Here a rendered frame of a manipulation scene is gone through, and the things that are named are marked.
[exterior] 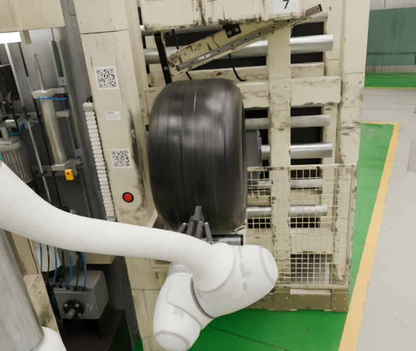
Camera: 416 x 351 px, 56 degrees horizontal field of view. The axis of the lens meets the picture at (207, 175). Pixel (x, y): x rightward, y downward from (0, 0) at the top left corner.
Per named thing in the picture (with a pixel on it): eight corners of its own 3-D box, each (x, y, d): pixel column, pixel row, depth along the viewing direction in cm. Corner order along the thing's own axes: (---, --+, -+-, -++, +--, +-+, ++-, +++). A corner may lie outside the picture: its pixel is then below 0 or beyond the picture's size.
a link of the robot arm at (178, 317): (182, 307, 94) (225, 287, 89) (170, 367, 81) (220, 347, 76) (152, 280, 90) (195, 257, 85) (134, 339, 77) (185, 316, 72)
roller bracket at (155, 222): (143, 260, 146) (139, 238, 142) (166, 209, 182) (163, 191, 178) (152, 260, 145) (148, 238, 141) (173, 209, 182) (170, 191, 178)
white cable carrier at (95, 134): (107, 221, 155) (82, 103, 137) (111, 214, 160) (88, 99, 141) (118, 221, 155) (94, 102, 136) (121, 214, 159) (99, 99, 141)
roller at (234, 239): (153, 246, 151) (150, 246, 146) (153, 235, 151) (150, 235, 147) (244, 246, 146) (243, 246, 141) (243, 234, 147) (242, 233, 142)
